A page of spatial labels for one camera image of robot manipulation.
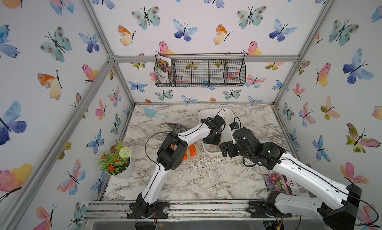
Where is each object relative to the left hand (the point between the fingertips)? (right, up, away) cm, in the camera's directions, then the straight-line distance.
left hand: (217, 141), depth 96 cm
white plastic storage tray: (+8, +18, +12) cm, 23 cm away
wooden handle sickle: (+1, +4, -10) cm, 10 cm away
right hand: (+3, +3, -22) cm, 23 cm away
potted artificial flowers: (-52, -7, -22) cm, 57 cm away
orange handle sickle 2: (-20, -8, -5) cm, 22 cm away
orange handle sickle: (-16, -5, -2) cm, 17 cm away
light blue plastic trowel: (-47, +19, +20) cm, 55 cm away
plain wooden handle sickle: (-27, +8, +10) cm, 30 cm away
